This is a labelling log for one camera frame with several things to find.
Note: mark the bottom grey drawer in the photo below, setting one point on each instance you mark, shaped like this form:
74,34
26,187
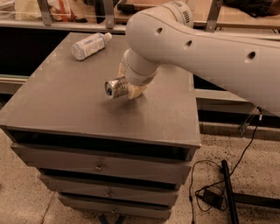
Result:
115,207

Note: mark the clear plastic water bottle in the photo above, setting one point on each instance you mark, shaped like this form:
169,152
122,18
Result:
90,45

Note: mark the grey drawer cabinet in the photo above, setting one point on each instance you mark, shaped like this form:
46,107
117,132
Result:
64,104

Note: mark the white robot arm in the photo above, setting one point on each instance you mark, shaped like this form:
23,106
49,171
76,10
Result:
247,67

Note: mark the black metal stand leg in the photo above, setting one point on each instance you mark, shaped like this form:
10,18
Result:
233,197

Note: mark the grey drawer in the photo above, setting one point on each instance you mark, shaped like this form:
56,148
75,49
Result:
115,207
103,163
108,190

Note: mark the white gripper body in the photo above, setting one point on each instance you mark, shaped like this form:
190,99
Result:
127,71

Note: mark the silver redbull can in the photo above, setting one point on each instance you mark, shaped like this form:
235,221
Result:
116,88

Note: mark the middle grey drawer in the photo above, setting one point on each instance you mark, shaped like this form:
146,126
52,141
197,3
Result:
108,190

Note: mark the top grey drawer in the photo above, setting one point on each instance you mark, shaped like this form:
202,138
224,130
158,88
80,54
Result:
103,163

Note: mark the black power adapter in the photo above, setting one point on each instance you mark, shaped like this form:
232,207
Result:
212,199

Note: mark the metal shelf rail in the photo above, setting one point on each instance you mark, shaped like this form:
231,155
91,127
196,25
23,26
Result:
25,14

